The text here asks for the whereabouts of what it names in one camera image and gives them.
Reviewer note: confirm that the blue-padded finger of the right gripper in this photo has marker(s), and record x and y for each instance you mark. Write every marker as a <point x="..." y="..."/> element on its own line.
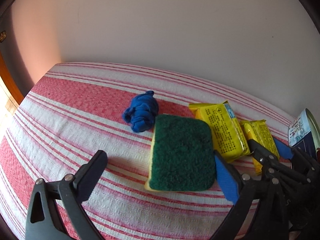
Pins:
<point x="302" y="155"/>

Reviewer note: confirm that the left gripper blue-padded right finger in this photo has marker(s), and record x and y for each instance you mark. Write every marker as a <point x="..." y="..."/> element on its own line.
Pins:
<point x="269" y="220"/>

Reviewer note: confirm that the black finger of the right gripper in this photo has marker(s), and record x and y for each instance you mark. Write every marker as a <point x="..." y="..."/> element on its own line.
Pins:
<point x="275" y="171"/>

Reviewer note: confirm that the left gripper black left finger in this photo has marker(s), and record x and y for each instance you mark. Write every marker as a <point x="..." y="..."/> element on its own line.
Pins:
<point x="43" y="218"/>

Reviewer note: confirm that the yellow snack packet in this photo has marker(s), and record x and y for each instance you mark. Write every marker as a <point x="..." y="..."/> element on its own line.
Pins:
<point x="228" y="137"/>
<point x="259" y="132"/>

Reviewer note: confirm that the green scourer sponge back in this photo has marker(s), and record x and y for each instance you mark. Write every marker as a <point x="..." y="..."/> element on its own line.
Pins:
<point x="182" y="157"/>

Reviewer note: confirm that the blue cloth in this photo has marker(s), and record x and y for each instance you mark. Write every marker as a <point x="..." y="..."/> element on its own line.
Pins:
<point x="142" y="112"/>

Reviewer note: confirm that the blue round cookie tin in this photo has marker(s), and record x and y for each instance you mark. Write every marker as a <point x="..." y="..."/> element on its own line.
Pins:
<point x="303" y="133"/>

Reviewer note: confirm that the red white striped bedsheet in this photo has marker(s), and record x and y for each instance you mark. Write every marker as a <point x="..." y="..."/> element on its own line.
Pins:
<point x="75" y="110"/>

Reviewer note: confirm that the wooden door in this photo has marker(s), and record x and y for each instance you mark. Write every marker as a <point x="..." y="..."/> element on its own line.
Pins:
<point x="9" y="82"/>

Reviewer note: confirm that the door latch plate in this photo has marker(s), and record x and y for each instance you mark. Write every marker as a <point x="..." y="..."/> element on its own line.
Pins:
<point x="3" y="36"/>

